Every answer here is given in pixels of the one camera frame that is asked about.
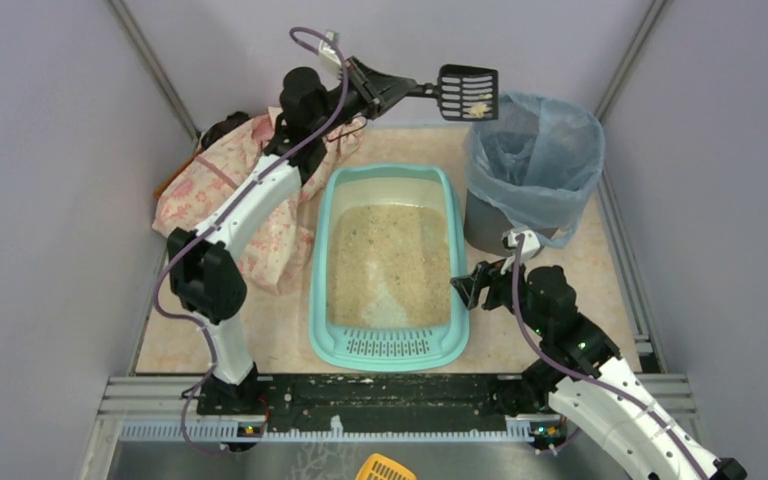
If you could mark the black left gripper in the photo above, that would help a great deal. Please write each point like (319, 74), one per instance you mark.
(362, 85)

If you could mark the teal plastic litter box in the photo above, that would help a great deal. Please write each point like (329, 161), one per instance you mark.
(387, 350)

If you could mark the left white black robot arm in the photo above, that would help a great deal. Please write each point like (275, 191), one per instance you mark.
(202, 269)

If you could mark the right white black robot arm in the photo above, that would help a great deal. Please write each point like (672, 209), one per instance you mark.
(582, 376)

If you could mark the cream pink printed cloth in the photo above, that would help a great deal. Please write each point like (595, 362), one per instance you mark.
(278, 252)

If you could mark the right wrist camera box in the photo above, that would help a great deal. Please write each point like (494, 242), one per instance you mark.
(522, 243)

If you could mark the beige cat litter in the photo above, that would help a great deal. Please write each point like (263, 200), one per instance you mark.
(389, 268)

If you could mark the dark object behind cloth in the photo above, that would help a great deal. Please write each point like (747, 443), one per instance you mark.
(222, 128)

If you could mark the grey ribbed trash bin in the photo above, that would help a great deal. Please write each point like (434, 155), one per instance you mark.
(485, 224)

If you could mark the black slotted litter scoop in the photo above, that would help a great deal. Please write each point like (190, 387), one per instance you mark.
(463, 93)

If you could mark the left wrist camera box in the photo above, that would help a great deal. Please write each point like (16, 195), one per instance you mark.
(327, 54)

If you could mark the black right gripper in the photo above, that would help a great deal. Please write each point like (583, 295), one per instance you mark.
(483, 288)

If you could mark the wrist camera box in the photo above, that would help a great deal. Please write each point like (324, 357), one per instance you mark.
(522, 243)
(327, 54)

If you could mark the yellow slotted scoop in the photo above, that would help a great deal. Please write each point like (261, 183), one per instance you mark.
(380, 467)

